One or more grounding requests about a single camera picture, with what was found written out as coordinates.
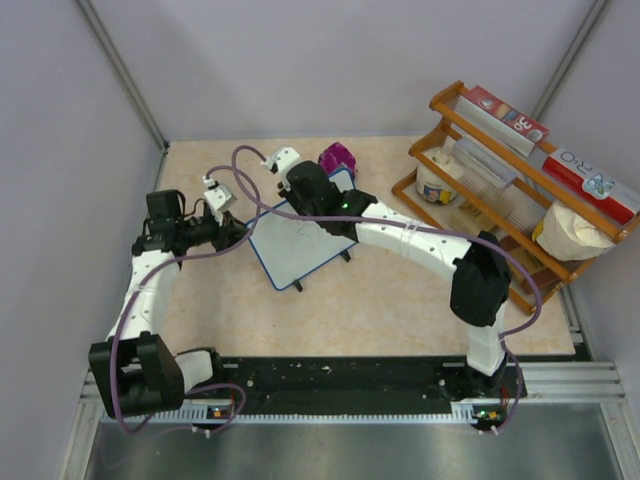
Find red foil box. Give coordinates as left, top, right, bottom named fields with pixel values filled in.
left=455, top=85, right=550, bottom=157

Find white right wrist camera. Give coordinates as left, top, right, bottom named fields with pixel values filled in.
left=263, top=146, right=303, bottom=176

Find wooden shelf rack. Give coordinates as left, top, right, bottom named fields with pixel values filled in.
left=392, top=81, right=639, bottom=313

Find beige paper bag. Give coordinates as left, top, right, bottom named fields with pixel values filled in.
left=532, top=201, right=615, bottom=261

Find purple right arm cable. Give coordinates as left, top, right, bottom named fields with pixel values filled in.
left=232, top=144, right=544, bottom=435

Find white printed cup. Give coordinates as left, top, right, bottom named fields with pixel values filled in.
left=416, top=153, right=465, bottom=205

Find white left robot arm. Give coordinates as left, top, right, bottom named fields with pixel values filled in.
left=88, top=183, right=248, bottom=419

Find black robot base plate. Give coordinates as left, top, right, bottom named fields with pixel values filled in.
left=168, top=355, right=529, bottom=416

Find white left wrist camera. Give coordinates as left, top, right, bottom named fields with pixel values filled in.
left=202, top=176, right=236, bottom=225

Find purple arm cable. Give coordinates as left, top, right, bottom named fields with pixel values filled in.
left=232, top=144, right=544, bottom=435
left=109, top=167, right=269, bottom=471

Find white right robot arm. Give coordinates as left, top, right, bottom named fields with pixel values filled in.
left=270, top=160, right=511, bottom=396

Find magenta snack bag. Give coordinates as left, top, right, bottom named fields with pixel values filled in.
left=318, top=142, right=357, bottom=178

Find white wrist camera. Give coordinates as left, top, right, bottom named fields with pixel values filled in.
left=263, top=146, right=303, bottom=176
left=202, top=176, right=236, bottom=225

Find grey cable duct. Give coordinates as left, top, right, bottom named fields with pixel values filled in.
left=99, top=402, right=504, bottom=426

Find blue framed whiteboard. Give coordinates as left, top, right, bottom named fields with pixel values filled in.
left=247, top=167, right=359, bottom=294

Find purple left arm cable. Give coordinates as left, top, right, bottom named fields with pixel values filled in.
left=109, top=167, right=269, bottom=471

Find red white wrap box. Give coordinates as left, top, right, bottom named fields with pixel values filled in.
left=542, top=148, right=639, bottom=225

